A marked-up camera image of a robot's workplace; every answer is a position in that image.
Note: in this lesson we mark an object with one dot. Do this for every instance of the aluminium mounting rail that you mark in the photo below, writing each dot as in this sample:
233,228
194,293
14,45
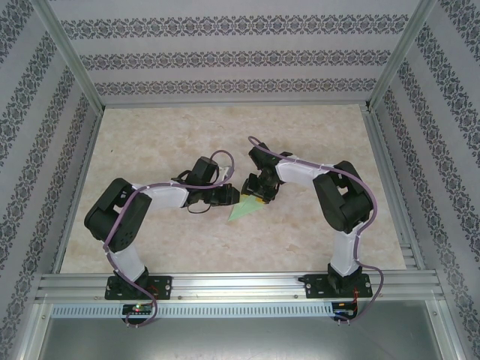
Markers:
240,287

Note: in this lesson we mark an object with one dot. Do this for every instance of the right circuit board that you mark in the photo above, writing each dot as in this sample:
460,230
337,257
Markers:
343,309

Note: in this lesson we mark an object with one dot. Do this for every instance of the light green paper sheet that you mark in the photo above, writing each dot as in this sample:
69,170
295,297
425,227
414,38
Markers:
240,212

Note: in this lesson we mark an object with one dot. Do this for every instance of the aluminium frame post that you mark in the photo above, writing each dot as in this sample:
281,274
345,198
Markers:
403,52
69,52

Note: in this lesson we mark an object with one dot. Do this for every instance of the aluminium right frame post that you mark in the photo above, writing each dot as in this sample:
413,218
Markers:
403,52

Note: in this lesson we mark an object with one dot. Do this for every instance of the aluminium right side rail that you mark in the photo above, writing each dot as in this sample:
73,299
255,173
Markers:
386,168

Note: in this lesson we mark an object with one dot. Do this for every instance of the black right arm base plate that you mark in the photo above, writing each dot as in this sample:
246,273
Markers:
315,287

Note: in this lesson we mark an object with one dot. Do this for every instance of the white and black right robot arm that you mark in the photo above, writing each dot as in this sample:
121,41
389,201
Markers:
300,174

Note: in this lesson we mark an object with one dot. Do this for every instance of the aluminium left side rail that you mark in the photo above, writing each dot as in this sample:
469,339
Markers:
79,187

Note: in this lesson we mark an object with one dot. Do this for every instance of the aluminium rear frame bar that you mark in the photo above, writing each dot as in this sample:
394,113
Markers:
236,104

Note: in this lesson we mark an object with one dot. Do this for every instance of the circuit board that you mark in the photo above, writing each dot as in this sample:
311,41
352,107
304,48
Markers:
343,309
137,309

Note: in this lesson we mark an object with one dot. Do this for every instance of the left circuit board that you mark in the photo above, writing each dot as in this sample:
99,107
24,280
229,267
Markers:
137,309

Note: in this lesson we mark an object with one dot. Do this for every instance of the grey metal sheet panel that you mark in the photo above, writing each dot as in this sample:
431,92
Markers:
240,337

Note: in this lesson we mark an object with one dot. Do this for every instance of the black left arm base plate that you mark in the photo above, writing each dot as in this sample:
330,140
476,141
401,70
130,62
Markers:
163,287

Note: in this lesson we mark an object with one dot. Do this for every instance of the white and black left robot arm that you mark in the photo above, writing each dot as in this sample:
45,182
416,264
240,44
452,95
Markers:
161,197

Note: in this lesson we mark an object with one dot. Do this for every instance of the aluminium left frame post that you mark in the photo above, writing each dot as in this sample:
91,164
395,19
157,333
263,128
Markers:
69,52

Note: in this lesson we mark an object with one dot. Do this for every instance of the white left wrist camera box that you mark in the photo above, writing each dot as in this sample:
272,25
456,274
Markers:
225,172

